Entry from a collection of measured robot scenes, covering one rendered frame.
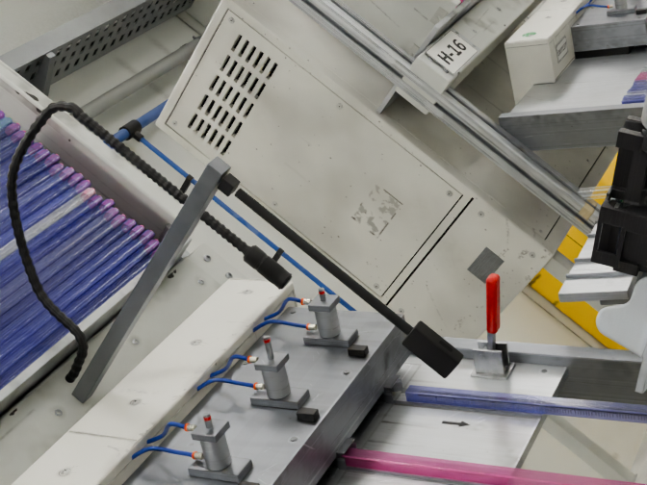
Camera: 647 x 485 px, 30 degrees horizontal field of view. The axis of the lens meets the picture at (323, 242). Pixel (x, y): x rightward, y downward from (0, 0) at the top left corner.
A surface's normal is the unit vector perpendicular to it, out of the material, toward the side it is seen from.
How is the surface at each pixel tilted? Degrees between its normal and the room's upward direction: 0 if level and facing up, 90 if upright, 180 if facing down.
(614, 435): 90
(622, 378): 90
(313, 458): 137
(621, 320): 75
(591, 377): 90
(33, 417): 90
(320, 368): 48
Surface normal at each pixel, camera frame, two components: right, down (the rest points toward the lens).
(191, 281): 0.46, -0.65
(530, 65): -0.43, 0.44
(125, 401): -0.18, -0.90
